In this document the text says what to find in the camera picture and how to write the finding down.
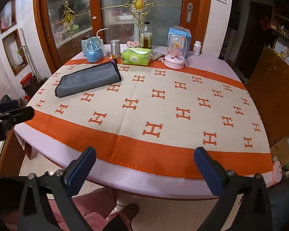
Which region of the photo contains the purple grey microfiber towel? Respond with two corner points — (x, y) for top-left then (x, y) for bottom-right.
(55, 59), (122, 98)

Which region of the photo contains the red lidded jar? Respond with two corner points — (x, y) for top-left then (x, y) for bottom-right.
(20, 72), (35, 87)

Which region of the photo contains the cardboard box on floor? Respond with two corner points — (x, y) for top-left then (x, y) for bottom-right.
(271, 136), (289, 168)

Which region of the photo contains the orange beige H-pattern blanket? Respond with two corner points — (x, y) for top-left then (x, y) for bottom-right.
(28, 59), (272, 179)

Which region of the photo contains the blue castle snow globe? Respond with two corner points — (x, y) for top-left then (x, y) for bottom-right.
(86, 37), (104, 63)

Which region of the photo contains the wooden shelf cabinet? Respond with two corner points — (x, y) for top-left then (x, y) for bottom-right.
(241, 8), (289, 145)

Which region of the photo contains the wooden sliding glass door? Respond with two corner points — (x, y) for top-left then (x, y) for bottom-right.
(33, 0), (211, 73)

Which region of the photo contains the silver metal can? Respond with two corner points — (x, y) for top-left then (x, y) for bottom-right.
(111, 39), (121, 59)

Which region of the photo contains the small white pill bottle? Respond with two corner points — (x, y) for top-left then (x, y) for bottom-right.
(193, 41), (202, 56)

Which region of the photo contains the green tissue pack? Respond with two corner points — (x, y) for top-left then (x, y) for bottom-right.
(121, 48), (151, 66)

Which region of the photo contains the blister pill pack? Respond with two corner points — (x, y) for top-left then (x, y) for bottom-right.
(151, 51), (164, 60)

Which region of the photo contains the pink base glass dome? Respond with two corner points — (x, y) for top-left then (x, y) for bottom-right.
(164, 34), (187, 70)

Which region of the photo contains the pink flower ornament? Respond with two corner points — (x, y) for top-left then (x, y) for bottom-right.
(126, 41), (141, 48)

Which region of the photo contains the blue cartoon paper box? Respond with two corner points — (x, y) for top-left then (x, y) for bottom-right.
(168, 26), (192, 58)

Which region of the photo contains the oil bottle black cap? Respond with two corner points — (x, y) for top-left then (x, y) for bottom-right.
(140, 21), (153, 49)

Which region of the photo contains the wooden wall niche frame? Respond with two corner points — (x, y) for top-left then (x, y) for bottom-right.
(2, 29), (28, 76)

